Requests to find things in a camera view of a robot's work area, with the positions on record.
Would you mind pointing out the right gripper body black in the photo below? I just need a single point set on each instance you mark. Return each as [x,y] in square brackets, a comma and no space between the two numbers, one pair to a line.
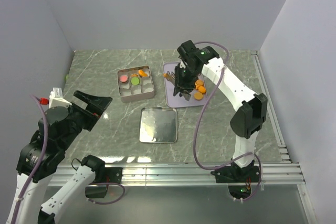
[186,78]

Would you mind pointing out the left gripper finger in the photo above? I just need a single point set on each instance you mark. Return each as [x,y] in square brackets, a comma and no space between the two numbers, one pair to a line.
[95,105]
[89,121]

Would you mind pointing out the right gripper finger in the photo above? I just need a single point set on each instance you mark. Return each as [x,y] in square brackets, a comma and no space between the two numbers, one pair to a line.
[186,92]
[177,88]

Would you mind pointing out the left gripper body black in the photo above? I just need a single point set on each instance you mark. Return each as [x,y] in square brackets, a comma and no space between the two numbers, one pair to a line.
[76,113]

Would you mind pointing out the metal tongs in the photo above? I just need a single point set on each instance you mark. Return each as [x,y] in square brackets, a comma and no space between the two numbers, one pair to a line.
[170,79]

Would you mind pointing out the pink round cookie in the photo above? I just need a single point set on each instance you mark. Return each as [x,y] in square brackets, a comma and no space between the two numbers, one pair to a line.
[123,78]

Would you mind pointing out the green round cookie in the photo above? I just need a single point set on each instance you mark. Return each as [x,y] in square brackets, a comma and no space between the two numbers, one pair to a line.
[135,81]

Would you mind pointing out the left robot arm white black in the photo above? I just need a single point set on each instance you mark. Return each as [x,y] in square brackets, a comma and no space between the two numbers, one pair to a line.
[61,122]

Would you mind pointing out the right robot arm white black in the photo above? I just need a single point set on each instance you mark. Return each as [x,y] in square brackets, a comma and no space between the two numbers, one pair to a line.
[250,107]

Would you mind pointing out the orange round cookie bottom right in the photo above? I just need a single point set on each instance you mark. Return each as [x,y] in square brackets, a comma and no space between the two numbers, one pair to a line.
[198,96]

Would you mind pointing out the lavender cookie tray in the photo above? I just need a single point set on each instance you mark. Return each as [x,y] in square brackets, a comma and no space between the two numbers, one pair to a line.
[177,101]

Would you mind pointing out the square cookie tin with liners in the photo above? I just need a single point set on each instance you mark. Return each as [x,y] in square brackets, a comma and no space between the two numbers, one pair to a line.
[130,93]

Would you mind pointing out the silver tin lid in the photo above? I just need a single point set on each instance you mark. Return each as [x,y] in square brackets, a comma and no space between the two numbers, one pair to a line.
[158,125]

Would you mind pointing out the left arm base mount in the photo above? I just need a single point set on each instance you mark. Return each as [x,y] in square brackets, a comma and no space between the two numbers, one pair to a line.
[107,175]

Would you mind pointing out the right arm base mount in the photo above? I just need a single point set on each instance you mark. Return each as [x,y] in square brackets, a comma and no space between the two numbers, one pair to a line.
[242,182]

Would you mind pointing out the aluminium side rail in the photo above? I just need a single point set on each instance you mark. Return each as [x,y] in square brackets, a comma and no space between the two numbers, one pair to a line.
[282,148]

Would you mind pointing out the aluminium front rail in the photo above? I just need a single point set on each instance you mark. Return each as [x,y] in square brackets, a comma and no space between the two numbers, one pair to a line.
[143,174]

